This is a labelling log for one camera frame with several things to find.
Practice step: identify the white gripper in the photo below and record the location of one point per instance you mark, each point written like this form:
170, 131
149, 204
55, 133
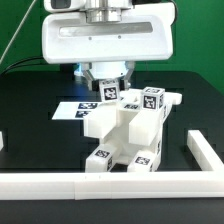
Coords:
87, 31

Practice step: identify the white tagged cube nut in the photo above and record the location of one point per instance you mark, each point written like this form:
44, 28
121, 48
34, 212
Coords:
109, 90
152, 98

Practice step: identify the white chair back frame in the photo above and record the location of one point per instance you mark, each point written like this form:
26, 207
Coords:
131, 101

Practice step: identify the white chair seat part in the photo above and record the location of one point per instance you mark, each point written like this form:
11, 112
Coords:
128, 132

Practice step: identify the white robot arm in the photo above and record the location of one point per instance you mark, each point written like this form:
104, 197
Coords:
106, 68

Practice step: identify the white U-shaped obstacle fence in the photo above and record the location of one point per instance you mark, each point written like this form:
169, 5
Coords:
208, 181

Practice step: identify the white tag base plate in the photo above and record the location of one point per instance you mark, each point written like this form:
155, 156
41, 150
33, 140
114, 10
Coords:
74, 110

